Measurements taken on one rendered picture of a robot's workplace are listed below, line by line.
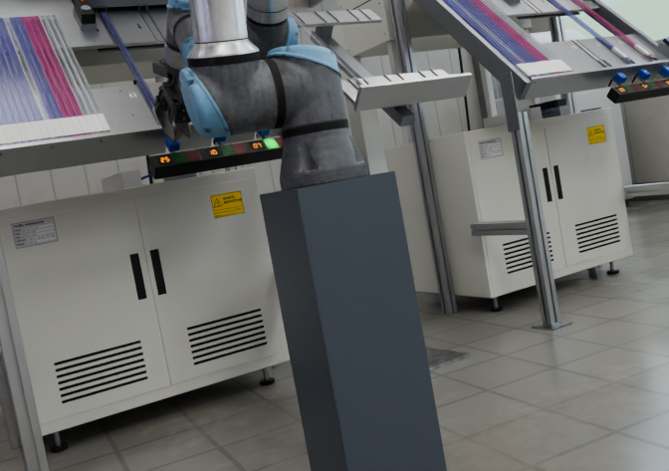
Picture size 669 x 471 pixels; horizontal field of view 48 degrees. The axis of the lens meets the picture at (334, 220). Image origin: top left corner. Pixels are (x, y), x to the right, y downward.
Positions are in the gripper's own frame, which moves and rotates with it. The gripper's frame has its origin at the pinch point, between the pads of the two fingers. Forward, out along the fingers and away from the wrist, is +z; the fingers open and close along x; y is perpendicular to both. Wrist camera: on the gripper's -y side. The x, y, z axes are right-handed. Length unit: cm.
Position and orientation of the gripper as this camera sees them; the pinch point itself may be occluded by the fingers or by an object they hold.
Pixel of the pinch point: (172, 134)
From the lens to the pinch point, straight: 169.7
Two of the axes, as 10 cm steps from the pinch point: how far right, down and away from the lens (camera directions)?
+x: 8.6, -1.9, 4.7
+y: 4.6, 6.7, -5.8
